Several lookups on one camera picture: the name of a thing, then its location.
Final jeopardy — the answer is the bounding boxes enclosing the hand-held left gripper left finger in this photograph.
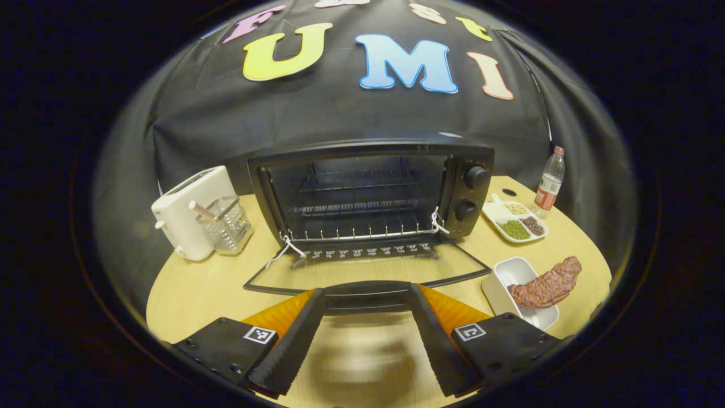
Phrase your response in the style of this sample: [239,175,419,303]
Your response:
[169,288,327,397]

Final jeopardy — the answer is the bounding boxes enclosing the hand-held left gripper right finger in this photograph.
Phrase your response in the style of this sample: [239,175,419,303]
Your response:
[408,283,568,398]

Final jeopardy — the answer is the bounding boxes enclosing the brown steak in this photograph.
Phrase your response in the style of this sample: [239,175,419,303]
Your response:
[508,256,583,309]

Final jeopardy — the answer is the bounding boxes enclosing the black electric oven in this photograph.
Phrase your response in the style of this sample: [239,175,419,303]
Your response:
[244,139,496,315]

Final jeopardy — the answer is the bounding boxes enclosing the white rectangular dish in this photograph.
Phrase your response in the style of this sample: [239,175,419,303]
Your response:
[481,257,560,332]

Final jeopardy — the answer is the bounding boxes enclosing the clear utensil holder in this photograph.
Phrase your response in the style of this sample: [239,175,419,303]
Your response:
[195,195,254,256]

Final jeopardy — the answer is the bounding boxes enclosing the white divided plate with beans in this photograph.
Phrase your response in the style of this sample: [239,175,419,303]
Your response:
[481,194,549,244]

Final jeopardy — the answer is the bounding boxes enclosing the white toaster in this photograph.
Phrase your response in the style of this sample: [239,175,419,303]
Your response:
[151,165,237,262]

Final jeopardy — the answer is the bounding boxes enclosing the plastic bottle with red label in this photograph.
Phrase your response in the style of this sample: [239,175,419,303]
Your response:
[534,146,566,220]

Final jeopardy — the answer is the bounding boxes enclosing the white door string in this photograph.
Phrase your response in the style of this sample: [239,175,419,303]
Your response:
[429,206,451,236]
[265,234,308,270]

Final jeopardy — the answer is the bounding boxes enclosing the metal wire oven rack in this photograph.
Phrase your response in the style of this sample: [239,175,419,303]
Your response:
[282,212,440,243]

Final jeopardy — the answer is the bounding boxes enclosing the utensil handle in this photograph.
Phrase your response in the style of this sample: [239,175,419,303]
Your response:
[189,200,219,222]

